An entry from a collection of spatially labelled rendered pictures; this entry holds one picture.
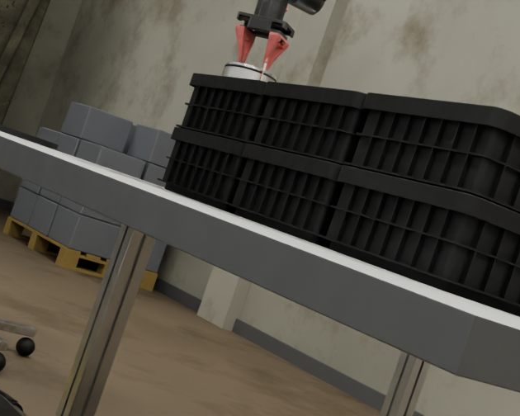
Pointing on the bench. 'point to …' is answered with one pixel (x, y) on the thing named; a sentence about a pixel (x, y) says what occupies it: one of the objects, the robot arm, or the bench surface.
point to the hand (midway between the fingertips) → (252, 66)
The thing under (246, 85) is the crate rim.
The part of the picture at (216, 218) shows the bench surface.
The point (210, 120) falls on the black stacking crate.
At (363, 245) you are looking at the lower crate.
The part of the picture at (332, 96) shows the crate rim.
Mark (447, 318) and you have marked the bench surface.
